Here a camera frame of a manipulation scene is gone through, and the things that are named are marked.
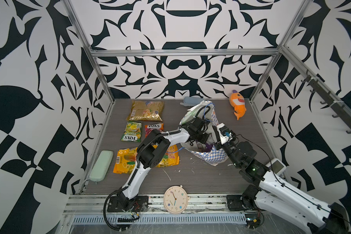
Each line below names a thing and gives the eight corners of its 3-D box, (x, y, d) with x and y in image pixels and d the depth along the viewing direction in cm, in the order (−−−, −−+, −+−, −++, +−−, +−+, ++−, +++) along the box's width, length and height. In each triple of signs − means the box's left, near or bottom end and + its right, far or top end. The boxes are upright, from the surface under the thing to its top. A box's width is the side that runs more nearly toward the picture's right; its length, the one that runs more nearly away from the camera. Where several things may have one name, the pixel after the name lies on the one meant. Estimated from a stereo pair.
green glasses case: (91, 180, 83) (88, 179, 80) (103, 152, 94) (101, 149, 91) (103, 182, 83) (101, 180, 80) (114, 152, 94) (112, 150, 91)
